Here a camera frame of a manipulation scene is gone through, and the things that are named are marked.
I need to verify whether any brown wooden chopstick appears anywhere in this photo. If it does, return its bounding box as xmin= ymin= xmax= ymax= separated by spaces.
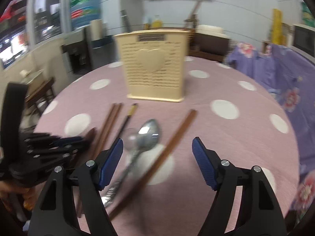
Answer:
xmin=84 ymin=127 xmax=97 ymax=143
xmin=77 ymin=103 xmax=119 ymax=218
xmin=108 ymin=109 xmax=197 ymax=221
xmin=92 ymin=103 xmax=123 ymax=159

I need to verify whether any metal spoon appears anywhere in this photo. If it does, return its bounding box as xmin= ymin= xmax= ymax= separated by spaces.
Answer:
xmin=101 ymin=119 xmax=160 ymax=208

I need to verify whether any left hand orange glove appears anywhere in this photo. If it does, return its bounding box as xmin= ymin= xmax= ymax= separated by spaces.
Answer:
xmin=1 ymin=181 xmax=37 ymax=220

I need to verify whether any pink polka dot tablecloth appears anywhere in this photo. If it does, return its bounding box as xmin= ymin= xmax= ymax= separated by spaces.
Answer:
xmin=35 ymin=58 xmax=299 ymax=235

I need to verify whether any black gold-tipped chopstick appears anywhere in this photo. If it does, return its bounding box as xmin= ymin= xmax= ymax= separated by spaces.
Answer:
xmin=116 ymin=103 xmax=138 ymax=138

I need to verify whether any water dispenser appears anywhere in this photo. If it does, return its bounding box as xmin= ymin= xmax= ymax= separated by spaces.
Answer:
xmin=61 ymin=26 xmax=95 ymax=75

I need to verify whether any purple floral cloth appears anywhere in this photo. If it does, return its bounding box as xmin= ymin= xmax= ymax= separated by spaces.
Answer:
xmin=226 ymin=42 xmax=314 ymax=217

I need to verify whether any cream plastic utensil holder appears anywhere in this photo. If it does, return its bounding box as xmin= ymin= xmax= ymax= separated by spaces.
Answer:
xmin=114 ymin=29 xmax=189 ymax=102

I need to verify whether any blue water jug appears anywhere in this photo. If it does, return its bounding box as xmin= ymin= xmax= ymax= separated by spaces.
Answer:
xmin=70 ymin=0 xmax=101 ymax=30

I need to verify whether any white microwave oven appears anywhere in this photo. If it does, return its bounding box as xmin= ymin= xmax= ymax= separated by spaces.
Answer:
xmin=292 ymin=24 xmax=315 ymax=57

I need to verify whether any brown white rice cooker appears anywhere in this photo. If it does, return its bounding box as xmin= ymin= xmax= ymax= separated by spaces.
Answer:
xmin=194 ymin=25 xmax=230 ymax=56

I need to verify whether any yellow roll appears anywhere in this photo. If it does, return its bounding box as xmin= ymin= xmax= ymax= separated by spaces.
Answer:
xmin=271 ymin=9 xmax=282 ymax=45

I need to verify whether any yellow detergent bottle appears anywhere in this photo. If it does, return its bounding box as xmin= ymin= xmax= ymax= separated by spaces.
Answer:
xmin=151 ymin=15 xmax=163 ymax=29

